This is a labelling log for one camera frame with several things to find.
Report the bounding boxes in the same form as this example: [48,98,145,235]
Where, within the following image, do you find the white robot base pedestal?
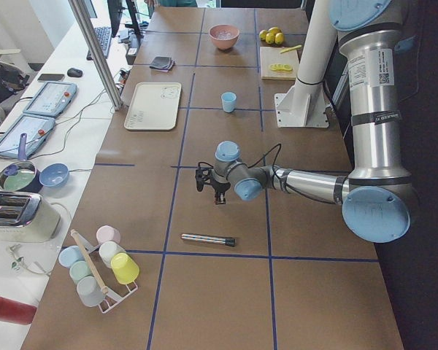
[274,0,337,128]

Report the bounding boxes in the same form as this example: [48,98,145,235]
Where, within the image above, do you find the aluminium frame post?
[69,0,123,111]

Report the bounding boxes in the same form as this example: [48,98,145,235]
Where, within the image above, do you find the black smartphone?
[37,73,66,82]

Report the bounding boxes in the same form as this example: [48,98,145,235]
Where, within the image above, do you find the black monitor stand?
[107,0,147,41]

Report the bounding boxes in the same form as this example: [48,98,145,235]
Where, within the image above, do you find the yellow-green plastic knife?
[280,44,302,54]

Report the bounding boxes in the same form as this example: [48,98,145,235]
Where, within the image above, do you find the mint green rack cup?
[69,260,92,285]

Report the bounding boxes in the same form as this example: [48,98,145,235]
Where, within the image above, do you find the black computer mouse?
[66,68,83,78]

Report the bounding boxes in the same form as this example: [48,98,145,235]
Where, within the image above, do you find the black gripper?
[210,171,231,204]

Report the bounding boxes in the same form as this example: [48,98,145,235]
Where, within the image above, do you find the yellow-green plastic cup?
[111,252,140,285]

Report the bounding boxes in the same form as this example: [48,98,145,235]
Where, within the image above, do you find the bamboo cutting board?
[260,47,299,80]

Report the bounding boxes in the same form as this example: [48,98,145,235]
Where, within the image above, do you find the black keyboard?
[93,26,112,58]

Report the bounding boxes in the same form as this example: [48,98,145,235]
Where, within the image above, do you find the upper teach pendant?
[23,81,77,118]

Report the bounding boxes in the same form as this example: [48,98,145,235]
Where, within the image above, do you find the grey folded cloth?
[149,56,173,71]

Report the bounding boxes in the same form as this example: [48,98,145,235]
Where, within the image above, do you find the pink bowl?
[209,24,240,50]

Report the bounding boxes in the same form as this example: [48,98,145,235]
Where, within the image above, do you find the pile of ice cubes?
[215,31,234,41]

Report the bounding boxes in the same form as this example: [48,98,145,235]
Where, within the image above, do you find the light blue rack cup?
[58,245,84,268]

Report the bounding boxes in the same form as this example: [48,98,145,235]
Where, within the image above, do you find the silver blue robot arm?
[196,1,418,243]

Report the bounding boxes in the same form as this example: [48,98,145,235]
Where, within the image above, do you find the grey rack cup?
[77,276,105,307]

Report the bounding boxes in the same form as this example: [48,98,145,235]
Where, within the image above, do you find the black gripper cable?
[247,143,337,205]

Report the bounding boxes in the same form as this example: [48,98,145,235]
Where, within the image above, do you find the cream bear serving tray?
[124,82,182,131]

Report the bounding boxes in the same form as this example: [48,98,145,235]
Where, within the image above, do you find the white wire cup rack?
[70,229,139,314]

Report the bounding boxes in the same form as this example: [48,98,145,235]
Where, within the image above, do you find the silver toaster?
[0,191,61,243]

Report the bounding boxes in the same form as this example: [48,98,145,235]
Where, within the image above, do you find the pink plastic cup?
[96,225,121,245]

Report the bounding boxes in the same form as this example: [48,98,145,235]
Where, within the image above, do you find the white rack cup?
[99,241,126,269]

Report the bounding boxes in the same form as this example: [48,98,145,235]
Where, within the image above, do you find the black box with label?
[126,38,140,66]

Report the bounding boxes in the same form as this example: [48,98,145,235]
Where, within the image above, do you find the light blue plastic cup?
[221,91,237,113]

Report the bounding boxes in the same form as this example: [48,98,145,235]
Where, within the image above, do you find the stainless steel muddler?
[180,233,236,247]

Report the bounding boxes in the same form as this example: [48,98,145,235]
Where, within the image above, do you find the blue pot with lid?
[0,133,42,193]

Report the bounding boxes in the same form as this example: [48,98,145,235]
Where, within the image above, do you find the blue bowl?
[39,163,69,187]

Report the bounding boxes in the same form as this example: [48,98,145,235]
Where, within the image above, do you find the whole lemon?
[268,26,282,35]
[274,32,285,45]
[265,33,275,44]
[259,30,268,41]

